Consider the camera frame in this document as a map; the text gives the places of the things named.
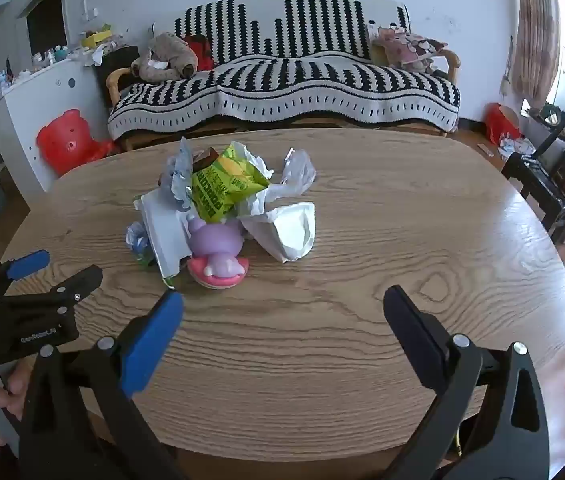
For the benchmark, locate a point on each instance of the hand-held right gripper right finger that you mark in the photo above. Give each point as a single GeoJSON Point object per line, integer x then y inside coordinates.
{"type": "Point", "coordinates": [412, 340]}

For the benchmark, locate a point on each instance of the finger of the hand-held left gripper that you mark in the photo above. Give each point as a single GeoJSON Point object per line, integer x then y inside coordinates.
{"type": "Point", "coordinates": [80, 280]}
{"type": "Point", "coordinates": [27, 262]}

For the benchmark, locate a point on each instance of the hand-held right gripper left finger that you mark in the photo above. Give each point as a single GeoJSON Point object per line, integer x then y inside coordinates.
{"type": "Point", "coordinates": [152, 345]}

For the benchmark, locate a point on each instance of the green white packet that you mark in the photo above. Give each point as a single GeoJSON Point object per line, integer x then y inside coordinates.
{"type": "Point", "coordinates": [145, 261]}

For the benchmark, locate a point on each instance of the small blue wrapper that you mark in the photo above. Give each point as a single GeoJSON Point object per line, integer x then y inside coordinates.
{"type": "Point", "coordinates": [140, 240]}

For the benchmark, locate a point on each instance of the white paper box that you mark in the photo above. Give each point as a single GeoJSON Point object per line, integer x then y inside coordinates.
{"type": "Point", "coordinates": [162, 235]}

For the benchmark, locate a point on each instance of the purple pink toy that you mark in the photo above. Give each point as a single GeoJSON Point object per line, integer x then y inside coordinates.
{"type": "Point", "coordinates": [217, 245]}

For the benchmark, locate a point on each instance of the silver blue foil wrapper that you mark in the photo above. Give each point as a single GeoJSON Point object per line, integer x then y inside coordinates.
{"type": "Point", "coordinates": [177, 175]}

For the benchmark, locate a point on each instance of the white paper bag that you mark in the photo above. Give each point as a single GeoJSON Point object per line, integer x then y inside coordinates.
{"type": "Point", "coordinates": [287, 230]}

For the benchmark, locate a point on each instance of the brown chocolate wrapper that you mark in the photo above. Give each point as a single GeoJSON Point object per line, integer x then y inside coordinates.
{"type": "Point", "coordinates": [206, 157]}

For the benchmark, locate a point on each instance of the green snack packet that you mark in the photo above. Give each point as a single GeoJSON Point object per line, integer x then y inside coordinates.
{"type": "Point", "coordinates": [227, 180]}

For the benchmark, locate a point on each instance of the white plastic bag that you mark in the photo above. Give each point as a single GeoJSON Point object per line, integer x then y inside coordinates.
{"type": "Point", "coordinates": [297, 170]}

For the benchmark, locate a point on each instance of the red pig stool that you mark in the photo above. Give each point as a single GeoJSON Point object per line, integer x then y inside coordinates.
{"type": "Point", "coordinates": [65, 137]}

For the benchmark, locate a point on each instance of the white cabinet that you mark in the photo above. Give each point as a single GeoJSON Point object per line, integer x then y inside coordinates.
{"type": "Point", "coordinates": [37, 95]}

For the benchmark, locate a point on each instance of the cluster of small bottles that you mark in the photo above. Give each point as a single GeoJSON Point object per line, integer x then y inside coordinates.
{"type": "Point", "coordinates": [42, 60]}

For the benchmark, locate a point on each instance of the small grey remote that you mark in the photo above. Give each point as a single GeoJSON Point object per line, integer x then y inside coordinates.
{"type": "Point", "coordinates": [485, 150]}

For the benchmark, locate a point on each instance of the black wooden chair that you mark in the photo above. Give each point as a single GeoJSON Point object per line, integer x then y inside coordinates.
{"type": "Point", "coordinates": [537, 175]}

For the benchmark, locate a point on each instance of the crumpled white paper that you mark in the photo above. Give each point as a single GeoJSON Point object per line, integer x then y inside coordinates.
{"type": "Point", "coordinates": [96, 55]}

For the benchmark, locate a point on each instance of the scattered paper scraps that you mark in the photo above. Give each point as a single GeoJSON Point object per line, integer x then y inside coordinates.
{"type": "Point", "coordinates": [514, 145]}

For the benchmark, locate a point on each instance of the yellow box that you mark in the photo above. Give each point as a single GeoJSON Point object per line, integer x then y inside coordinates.
{"type": "Point", "coordinates": [95, 39]}

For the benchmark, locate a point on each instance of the red bag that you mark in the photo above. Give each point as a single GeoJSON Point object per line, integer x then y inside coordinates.
{"type": "Point", "coordinates": [499, 122]}

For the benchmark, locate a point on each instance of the dark window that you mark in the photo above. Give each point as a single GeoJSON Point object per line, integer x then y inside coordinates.
{"type": "Point", "coordinates": [47, 22]}

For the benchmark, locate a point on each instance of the brown plush clothing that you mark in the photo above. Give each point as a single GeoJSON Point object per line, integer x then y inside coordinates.
{"type": "Point", "coordinates": [167, 52]}

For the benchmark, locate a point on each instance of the red black cloth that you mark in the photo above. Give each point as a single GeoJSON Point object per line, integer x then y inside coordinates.
{"type": "Point", "coordinates": [202, 52]}

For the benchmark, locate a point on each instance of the curtain tie tassel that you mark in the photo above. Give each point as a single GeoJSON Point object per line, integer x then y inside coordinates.
{"type": "Point", "coordinates": [507, 75]}

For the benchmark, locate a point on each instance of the yellow white paper pack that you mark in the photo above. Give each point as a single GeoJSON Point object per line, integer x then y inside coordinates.
{"type": "Point", "coordinates": [378, 52]}

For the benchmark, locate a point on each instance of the striped black white sofa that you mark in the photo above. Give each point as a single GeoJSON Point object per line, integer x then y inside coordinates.
{"type": "Point", "coordinates": [287, 75]}

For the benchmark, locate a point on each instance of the pink cartoon cushion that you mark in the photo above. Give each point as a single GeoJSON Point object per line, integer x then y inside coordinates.
{"type": "Point", "coordinates": [402, 42]}

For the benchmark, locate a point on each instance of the patterned curtain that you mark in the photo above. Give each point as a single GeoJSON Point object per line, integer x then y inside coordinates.
{"type": "Point", "coordinates": [537, 25]}

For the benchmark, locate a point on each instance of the wooden sofa frame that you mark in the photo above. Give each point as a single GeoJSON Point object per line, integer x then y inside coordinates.
{"type": "Point", "coordinates": [115, 77]}

